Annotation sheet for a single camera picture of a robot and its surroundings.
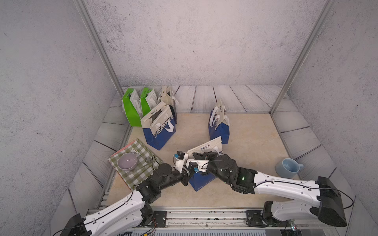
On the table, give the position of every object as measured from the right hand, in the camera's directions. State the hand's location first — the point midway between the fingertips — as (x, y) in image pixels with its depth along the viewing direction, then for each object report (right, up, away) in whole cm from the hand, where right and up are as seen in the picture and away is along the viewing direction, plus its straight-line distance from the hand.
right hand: (197, 150), depth 69 cm
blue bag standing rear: (+14, +12, +22) cm, 28 cm away
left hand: (+1, -10, +2) cm, 10 cm away
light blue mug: (+56, -14, +22) cm, 61 cm away
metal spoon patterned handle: (-31, -10, +25) cm, 41 cm away
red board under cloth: (-50, -4, +33) cm, 60 cm away
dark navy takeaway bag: (-19, +30, +28) cm, 45 cm away
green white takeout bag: (-43, +24, +31) cm, 58 cm away
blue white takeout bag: (-22, +12, +18) cm, 30 cm away
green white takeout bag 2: (-31, +28, +28) cm, 50 cm away
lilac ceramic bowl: (-42, -11, +23) cm, 49 cm away
